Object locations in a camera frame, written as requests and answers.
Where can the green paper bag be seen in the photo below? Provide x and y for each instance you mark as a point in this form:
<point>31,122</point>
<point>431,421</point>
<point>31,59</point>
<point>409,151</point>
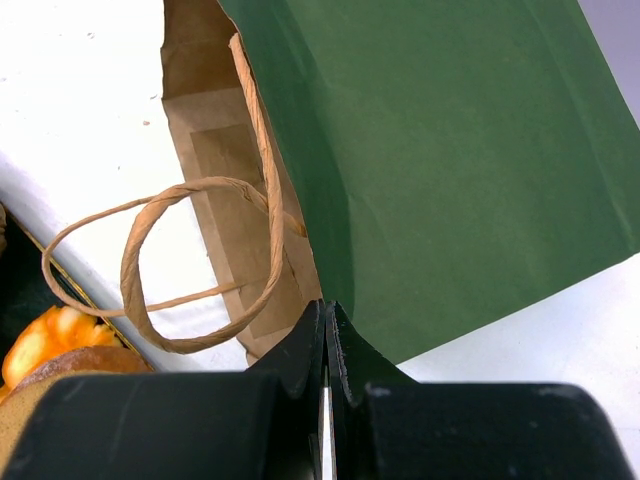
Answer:
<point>433,166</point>

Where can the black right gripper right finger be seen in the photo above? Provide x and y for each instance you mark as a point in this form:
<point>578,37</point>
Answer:
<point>387,425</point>

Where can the orange braided fake bread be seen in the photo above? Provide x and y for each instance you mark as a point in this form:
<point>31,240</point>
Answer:
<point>57,331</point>

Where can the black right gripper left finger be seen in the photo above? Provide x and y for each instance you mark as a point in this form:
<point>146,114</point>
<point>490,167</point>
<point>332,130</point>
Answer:
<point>261,423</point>

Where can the dark green tray gold rim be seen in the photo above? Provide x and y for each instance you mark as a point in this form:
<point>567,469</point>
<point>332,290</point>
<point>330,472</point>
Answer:
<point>25,296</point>

